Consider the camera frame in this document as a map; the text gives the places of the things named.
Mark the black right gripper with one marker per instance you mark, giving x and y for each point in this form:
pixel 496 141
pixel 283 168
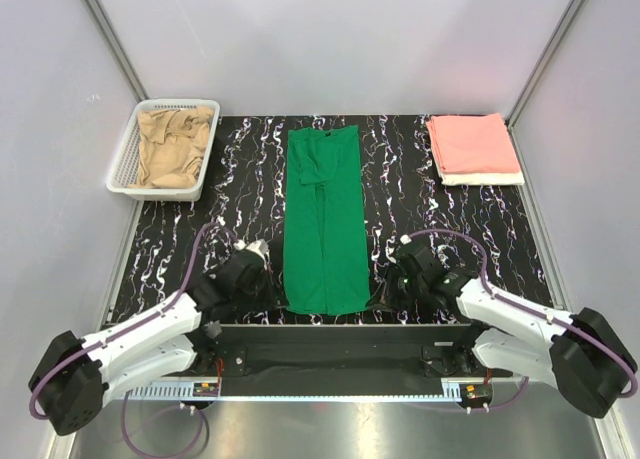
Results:
pixel 392 282

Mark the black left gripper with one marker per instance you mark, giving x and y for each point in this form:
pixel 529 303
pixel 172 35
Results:
pixel 270 283

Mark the green t shirt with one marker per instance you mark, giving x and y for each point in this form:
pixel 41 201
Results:
pixel 325 255

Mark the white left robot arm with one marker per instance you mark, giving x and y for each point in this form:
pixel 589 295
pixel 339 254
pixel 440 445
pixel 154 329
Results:
pixel 77 376

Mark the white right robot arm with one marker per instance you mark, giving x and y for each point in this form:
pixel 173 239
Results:
pixel 577 354

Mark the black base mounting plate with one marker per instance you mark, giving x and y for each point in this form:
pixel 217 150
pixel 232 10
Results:
pixel 362 351

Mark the folded cream t shirt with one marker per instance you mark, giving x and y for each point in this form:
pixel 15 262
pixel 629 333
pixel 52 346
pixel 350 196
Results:
pixel 485 174

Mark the folded pink t shirt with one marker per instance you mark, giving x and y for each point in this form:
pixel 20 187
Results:
pixel 472 144

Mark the white plastic basket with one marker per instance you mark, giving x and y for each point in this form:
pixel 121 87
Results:
pixel 123 172

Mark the beige crumpled t shirt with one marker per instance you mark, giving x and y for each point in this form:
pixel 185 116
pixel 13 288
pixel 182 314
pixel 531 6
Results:
pixel 172 147

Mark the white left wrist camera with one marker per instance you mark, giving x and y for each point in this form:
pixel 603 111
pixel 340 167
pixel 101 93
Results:
pixel 259 247

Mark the white slotted cable duct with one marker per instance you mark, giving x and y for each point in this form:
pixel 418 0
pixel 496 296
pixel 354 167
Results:
pixel 384 388

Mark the left aluminium frame post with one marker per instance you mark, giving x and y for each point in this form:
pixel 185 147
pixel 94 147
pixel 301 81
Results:
pixel 100 18

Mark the aluminium frame post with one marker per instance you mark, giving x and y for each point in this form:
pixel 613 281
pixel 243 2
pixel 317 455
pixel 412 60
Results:
pixel 100 18
pixel 556 40

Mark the right aluminium frame post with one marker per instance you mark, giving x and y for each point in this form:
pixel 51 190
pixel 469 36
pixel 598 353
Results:
pixel 556 40

